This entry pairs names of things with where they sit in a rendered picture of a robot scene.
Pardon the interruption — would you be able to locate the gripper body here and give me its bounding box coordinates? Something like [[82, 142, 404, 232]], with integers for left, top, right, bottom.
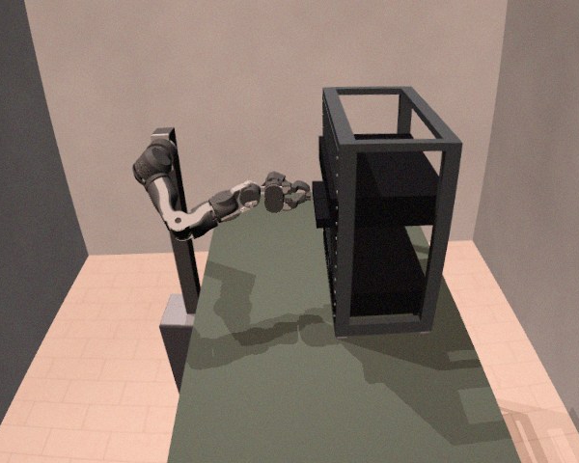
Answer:
[[260, 172, 286, 213]]

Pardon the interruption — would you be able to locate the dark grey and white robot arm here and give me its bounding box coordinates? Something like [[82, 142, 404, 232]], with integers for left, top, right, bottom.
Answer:
[[132, 133, 261, 241]]

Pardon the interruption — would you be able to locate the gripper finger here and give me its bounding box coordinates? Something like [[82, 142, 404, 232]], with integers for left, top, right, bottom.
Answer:
[[279, 180, 311, 198], [282, 192, 311, 211]]

